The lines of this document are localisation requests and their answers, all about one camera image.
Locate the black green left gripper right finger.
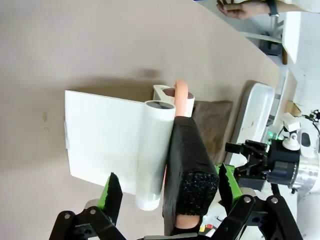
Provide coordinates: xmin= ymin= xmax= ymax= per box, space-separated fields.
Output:
xmin=199 ymin=163 xmax=305 ymax=240

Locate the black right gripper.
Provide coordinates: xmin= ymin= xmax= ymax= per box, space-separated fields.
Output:
xmin=224 ymin=139 xmax=301 ymax=188

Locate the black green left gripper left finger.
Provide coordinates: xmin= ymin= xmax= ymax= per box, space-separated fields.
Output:
xmin=48 ymin=171 xmax=131 ymax=240

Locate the brown cloth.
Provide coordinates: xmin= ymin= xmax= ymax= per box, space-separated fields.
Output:
xmin=191 ymin=99 xmax=234 ymax=164

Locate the pink lint roller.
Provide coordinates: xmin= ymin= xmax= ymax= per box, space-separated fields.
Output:
xmin=161 ymin=79 xmax=221 ymax=237

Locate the person's left forearm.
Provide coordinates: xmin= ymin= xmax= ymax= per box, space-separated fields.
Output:
xmin=276 ymin=0 xmax=320 ymax=14

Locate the person's left hand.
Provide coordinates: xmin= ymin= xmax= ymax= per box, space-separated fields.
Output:
xmin=216 ymin=0 xmax=272 ymax=20

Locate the silver metal tray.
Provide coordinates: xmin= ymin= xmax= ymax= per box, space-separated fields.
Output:
xmin=224 ymin=79 xmax=276 ymax=165

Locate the white folding stand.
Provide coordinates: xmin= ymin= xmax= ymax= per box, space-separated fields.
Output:
xmin=64 ymin=84 xmax=176 ymax=212

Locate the cardboard box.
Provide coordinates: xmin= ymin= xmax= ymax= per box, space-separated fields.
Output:
xmin=284 ymin=99 xmax=304 ymax=117

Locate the large white table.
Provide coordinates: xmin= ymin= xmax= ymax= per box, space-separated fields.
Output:
xmin=244 ymin=11 xmax=310 ymax=65

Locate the black wristwatch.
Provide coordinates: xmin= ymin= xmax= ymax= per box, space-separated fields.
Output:
xmin=268 ymin=0 xmax=280 ymax=17

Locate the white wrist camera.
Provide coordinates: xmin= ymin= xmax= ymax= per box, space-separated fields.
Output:
xmin=281 ymin=112 xmax=302 ymax=151

